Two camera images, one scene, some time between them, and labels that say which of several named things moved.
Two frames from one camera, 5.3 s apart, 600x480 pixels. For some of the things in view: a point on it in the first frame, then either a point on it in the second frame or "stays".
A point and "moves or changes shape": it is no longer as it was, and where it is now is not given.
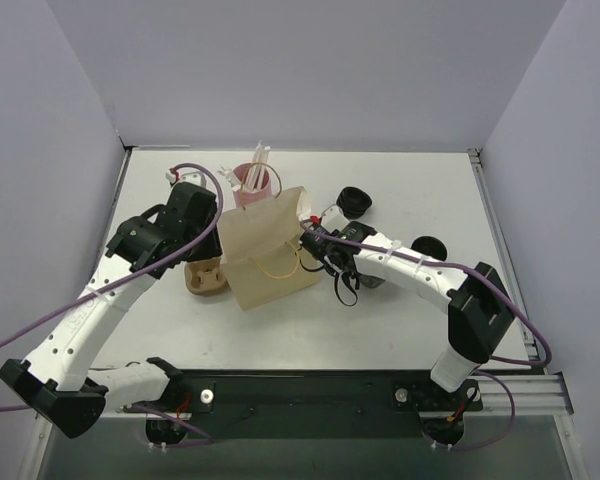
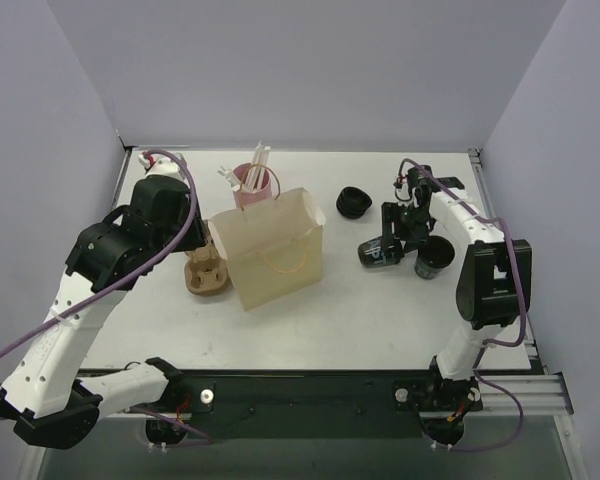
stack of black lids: (353, 201) stays
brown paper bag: (261, 245) stays
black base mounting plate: (317, 404) stays
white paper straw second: (263, 165) stays
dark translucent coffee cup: (370, 281) moves or changes shape
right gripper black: (309, 240) -> (389, 226)
